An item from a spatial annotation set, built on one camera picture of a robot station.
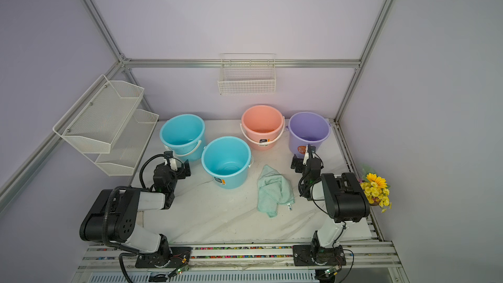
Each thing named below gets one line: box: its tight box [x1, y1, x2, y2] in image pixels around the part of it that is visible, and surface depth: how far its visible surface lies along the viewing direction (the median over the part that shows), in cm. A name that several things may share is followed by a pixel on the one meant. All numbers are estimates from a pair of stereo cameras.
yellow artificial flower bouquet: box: [358, 164, 393, 213], surface depth 67 cm
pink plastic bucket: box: [239, 104, 285, 151], surface depth 100 cm
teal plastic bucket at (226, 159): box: [201, 135, 252, 190], surface depth 88 cm
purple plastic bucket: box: [285, 111, 332, 159], surface depth 99 cm
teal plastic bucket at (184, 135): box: [159, 113, 206, 162], surface depth 95 cm
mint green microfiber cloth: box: [257, 164, 296, 219], surface depth 90 cm
